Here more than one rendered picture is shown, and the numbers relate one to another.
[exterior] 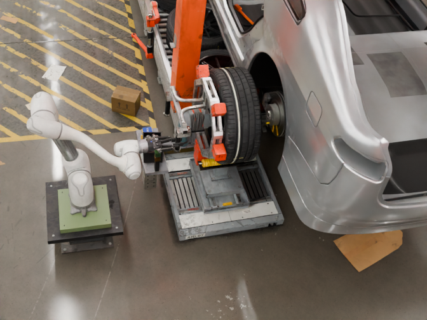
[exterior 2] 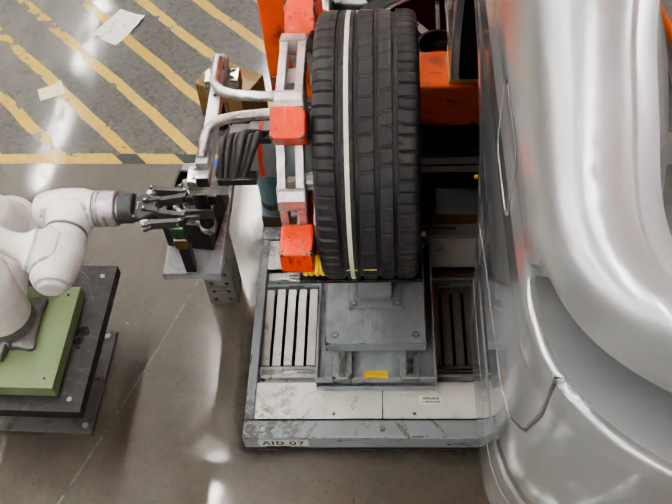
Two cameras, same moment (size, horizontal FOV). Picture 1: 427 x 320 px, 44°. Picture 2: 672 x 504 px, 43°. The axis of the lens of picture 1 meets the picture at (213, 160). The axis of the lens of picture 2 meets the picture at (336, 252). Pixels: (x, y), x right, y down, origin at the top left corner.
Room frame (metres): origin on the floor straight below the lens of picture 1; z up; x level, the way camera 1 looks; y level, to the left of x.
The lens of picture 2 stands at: (1.30, -0.67, 2.40)
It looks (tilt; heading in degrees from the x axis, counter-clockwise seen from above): 53 degrees down; 29
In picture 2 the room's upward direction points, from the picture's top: 6 degrees counter-clockwise
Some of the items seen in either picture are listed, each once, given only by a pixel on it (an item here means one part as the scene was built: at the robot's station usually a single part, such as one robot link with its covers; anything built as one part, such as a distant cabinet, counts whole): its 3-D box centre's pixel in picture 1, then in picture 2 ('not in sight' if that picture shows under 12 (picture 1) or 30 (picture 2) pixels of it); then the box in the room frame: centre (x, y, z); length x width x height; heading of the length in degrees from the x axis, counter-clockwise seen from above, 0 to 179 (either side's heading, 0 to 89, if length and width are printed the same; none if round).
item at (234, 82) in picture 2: (172, 95); (223, 81); (2.67, 0.35, 0.93); 0.09 x 0.05 x 0.05; 112
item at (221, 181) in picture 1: (220, 164); (374, 269); (2.66, -0.06, 0.32); 0.40 x 0.30 x 0.28; 22
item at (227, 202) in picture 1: (218, 182); (376, 313); (2.62, -0.07, 0.13); 0.50 x 0.36 x 0.10; 22
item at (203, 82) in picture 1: (206, 118); (301, 148); (2.59, 0.10, 0.85); 0.54 x 0.07 x 0.54; 22
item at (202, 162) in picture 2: (194, 111); (239, 125); (2.45, 0.17, 1.03); 0.19 x 0.18 x 0.11; 112
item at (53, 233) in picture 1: (84, 218); (35, 358); (2.07, 0.84, 0.15); 0.50 x 0.50 x 0.30; 21
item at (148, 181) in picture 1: (150, 167); (215, 254); (2.59, 0.48, 0.21); 0.10 x 0.10 x 0.42; 22
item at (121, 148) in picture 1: (126, 150); (64, 213); (2.20, 0.56, 0.83); 0.16 x 0.13 x 0.11; 112
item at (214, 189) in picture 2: (183, 131); (208, 180); (2.36, 0.22, 0.93); 0.09 x 0.05 x 0.05; 112
